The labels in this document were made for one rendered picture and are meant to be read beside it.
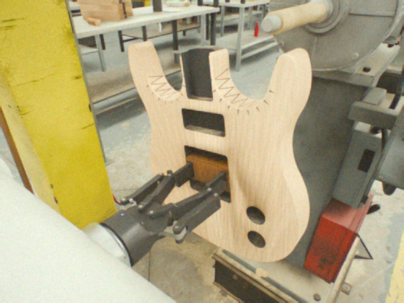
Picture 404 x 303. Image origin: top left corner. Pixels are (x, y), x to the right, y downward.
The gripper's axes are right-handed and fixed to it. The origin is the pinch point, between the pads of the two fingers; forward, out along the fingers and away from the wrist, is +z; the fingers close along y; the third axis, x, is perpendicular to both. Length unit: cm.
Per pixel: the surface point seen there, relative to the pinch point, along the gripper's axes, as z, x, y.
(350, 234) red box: 44, -43, 18
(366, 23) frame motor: 30.9, 21.1, 17.2
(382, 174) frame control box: 29.5, -9.2, 24.6
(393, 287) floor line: 87, -106, 35
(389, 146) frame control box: 29.4, -2.4, 24.9
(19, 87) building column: 0, 11, -82
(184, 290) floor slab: 21, -94, -45
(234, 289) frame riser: 33, -91, -23
